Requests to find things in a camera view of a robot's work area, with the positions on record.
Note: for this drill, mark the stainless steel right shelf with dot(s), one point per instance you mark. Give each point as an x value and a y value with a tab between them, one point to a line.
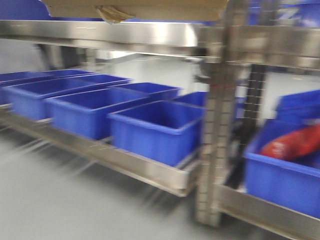
263	82

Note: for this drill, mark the blue plastic bin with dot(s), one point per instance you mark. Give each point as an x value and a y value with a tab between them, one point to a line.
299	108
155	91
103	79
164	131
85	114
28	99

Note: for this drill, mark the stainless steel shelf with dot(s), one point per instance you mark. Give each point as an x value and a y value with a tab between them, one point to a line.
263	82
184	40

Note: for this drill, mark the blue bin with red bag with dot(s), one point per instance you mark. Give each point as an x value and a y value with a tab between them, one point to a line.
292	184

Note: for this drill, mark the red snack bag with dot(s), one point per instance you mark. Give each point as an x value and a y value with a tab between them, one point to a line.
293	145

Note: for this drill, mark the brown cardboard box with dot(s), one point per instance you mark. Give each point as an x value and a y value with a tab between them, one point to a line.
171	10

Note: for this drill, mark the peeling brown packing tape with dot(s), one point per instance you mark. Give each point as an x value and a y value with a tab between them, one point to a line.
111	15

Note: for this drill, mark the stainless steel left shelf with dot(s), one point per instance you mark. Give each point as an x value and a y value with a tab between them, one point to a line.
184	40

